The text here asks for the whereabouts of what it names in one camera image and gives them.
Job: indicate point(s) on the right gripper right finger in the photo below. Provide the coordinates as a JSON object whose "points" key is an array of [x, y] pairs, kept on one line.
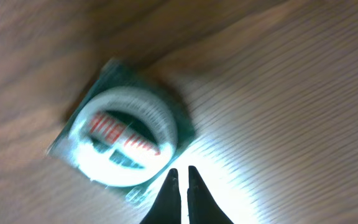
{"points": [[202, 208]]}

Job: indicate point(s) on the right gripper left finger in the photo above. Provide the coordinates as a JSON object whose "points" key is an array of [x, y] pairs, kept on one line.
{"points": [[166, 208]]}

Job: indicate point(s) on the dark green round-logo packet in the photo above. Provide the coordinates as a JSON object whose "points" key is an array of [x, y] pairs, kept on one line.
{"points": [[125, 133]]}

